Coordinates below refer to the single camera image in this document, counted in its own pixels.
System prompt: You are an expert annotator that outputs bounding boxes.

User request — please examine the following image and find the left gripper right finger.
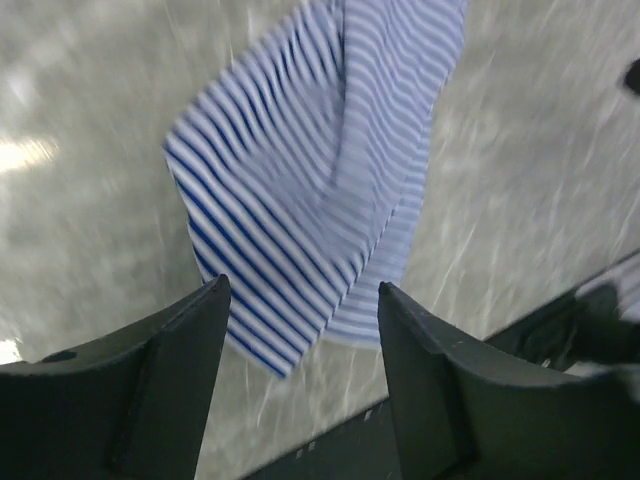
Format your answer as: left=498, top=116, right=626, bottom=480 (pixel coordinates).
left=377, top=280, right=640, bottom=480

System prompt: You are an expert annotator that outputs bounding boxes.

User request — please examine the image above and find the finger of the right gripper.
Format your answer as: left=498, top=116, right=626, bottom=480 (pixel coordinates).
left=621, top=59, right=640, bottom=97

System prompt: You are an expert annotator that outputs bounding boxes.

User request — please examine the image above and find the black base beam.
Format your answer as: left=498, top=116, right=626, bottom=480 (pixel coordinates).
left=239, top=279, right=640, bottom=480

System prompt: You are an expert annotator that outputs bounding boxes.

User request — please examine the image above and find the striped tank top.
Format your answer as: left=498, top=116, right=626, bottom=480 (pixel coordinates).
left=164, top=1, right=467, bottom=378

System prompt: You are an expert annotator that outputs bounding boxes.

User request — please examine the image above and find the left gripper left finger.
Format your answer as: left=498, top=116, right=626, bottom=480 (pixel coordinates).
left=1, top=276, right=231, bottom=479

